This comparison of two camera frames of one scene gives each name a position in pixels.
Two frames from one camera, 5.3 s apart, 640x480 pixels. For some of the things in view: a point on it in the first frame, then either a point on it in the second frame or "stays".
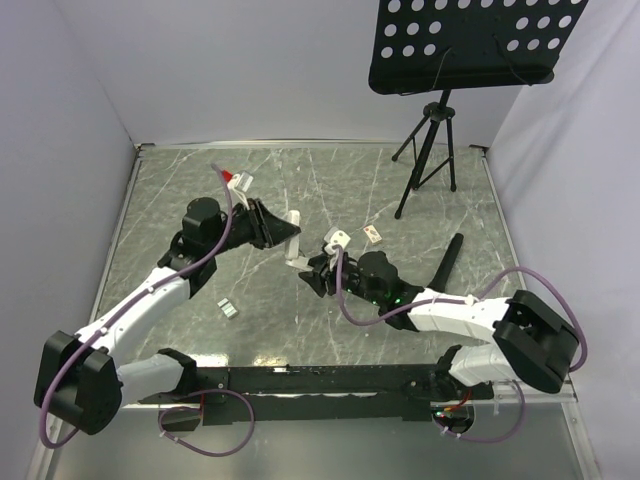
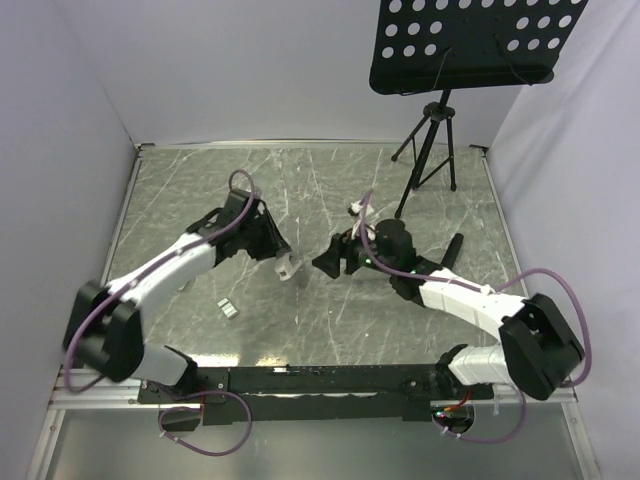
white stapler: x=292 y=246 -> x=284 y=267
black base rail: x=317 y=394 stays
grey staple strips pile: x=226 y=306 stays
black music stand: x=432 y=47 stays
